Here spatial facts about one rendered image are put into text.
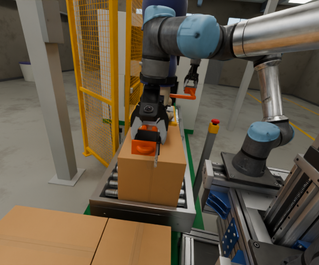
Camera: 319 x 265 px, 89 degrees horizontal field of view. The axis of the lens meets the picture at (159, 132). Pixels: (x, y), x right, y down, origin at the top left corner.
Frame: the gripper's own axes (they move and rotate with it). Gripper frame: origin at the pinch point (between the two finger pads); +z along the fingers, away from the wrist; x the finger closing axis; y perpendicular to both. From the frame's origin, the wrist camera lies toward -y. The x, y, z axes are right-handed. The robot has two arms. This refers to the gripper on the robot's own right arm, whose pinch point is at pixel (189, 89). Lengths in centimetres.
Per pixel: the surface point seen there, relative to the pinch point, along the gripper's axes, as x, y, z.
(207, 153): 25, 12, 52
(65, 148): -118, -9, 78
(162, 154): -18, 54, 29
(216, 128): 26.0, 11.9, 26.3
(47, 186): -139, 3, 125
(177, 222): -3, 66, 74
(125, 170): -40, 61, 39
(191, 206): 6, 60, 65
